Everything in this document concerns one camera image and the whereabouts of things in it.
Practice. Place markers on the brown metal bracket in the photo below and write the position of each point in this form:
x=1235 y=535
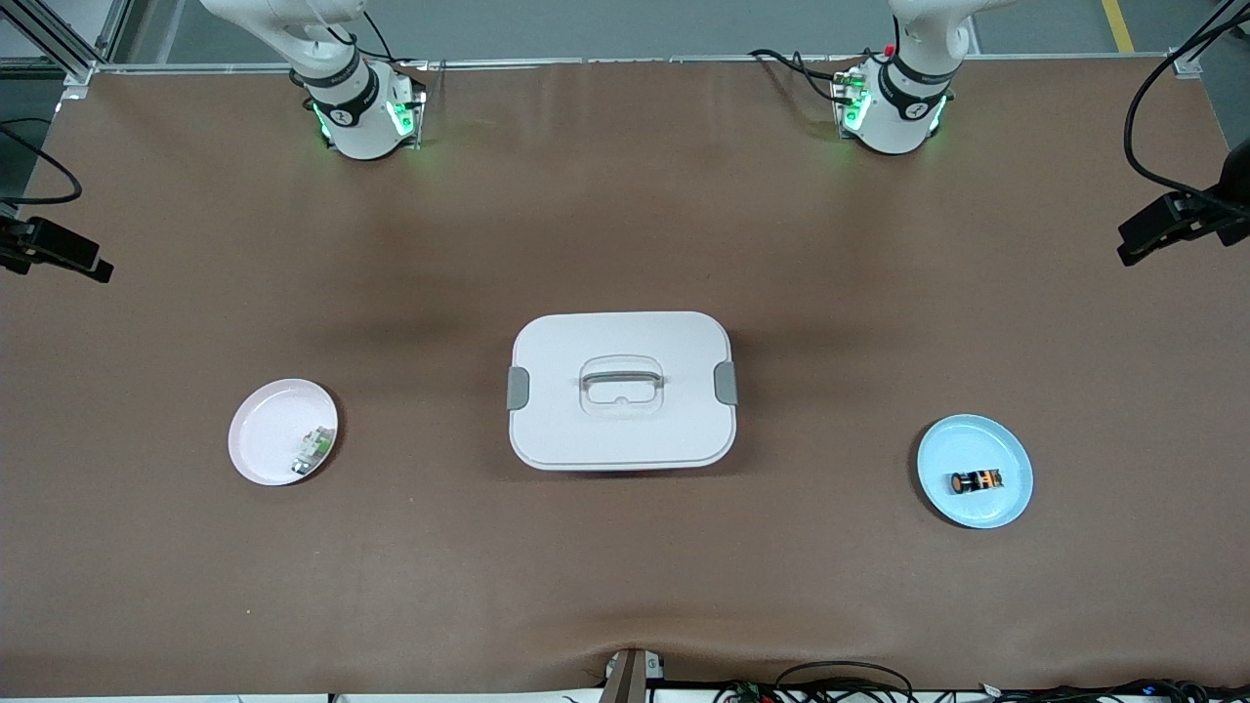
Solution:
x=625 y=679

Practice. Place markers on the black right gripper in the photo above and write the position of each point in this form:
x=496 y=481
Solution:
x=29 y=240

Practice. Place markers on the orange push button switch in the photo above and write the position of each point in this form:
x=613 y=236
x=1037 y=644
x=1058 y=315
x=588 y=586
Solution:
x=977 y=481

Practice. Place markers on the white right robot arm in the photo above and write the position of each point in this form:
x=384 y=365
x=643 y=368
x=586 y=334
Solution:
x=356 y=122

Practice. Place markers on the green push button switch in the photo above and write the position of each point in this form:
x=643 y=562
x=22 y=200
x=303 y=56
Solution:
x=312 y=451

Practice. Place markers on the grey box latch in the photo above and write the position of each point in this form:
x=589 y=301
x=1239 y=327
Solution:
x=518 y=389
x=726 y=383

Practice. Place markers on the silver table edge rail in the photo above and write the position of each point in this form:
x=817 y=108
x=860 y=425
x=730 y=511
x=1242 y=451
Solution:
x=635 y=62

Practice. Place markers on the aluminium frame profile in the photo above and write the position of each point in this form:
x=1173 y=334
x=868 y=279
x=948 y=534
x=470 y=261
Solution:
x=1187 y=63
x=78 y=70

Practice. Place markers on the pink round plate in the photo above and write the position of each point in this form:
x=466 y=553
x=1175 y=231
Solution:
x=269 y=430

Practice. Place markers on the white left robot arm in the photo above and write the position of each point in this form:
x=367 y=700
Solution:
x=894 y=122

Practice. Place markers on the light blue round plate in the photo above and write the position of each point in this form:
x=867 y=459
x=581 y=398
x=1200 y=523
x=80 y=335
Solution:
x=967 y=439

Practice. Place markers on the brown table cover sheet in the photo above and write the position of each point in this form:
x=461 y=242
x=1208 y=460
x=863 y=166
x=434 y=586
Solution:
x=625 y=557

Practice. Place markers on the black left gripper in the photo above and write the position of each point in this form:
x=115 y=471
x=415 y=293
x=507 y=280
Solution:
x=1211 y=209

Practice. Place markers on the white lidded storage box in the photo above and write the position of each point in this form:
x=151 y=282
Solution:
x=586 y=434

